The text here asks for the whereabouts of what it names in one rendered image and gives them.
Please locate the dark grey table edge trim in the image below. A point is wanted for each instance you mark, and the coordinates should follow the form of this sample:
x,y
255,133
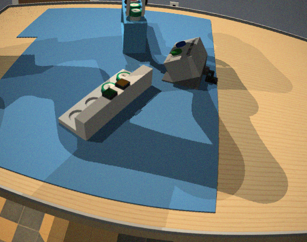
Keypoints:
x,y
141,227

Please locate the blue flat mat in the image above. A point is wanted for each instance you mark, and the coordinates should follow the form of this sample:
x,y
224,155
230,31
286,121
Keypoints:
x,y
160,151

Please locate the blue rectangular tube holder block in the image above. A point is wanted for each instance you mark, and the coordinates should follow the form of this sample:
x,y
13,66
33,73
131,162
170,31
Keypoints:
x,y
133,33

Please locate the grey control box with blue and green keys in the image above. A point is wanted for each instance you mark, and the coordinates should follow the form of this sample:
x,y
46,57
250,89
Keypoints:
x,y
186,63

